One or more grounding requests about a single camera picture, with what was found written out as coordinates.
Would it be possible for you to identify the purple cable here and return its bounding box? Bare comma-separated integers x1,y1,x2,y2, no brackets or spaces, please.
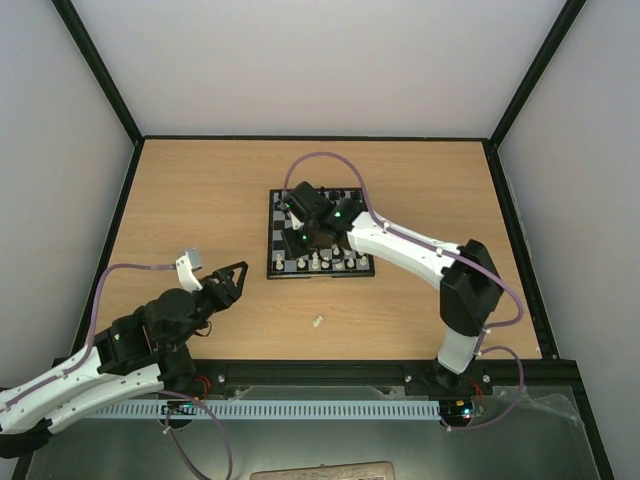
282,151,525,432
0,263,234,480

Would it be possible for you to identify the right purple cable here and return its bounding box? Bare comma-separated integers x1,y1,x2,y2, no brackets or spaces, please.
282,151,525,432

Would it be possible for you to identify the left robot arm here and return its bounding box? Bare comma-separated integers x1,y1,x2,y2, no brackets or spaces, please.
1,260,248,459

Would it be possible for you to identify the left controller board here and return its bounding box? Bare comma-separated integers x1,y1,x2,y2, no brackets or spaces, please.
157,397,206,417

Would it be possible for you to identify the black aluminium frame rail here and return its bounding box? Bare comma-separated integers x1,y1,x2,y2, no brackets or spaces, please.
9,357,614,480

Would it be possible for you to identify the light blue cable duct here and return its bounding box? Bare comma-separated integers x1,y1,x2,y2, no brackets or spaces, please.
89,398,441,421

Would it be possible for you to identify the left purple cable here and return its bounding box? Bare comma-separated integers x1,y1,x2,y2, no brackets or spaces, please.
0,263,234,480

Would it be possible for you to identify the right green controller board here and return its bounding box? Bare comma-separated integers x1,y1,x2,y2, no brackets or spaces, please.
443,397,488,419

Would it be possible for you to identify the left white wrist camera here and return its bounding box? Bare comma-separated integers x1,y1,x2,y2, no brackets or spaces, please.
175,248,203,292

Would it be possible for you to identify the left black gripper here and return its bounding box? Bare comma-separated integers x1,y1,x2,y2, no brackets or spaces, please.
169,261,250,350

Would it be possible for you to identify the black chess pieces row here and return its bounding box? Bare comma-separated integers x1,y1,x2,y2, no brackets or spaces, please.
269,187,364,210

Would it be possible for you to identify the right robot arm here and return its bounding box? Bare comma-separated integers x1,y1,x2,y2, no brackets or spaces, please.
279,182,504,392

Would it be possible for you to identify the black and silver chessboard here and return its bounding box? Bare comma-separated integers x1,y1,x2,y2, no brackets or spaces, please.
266,205,375,280

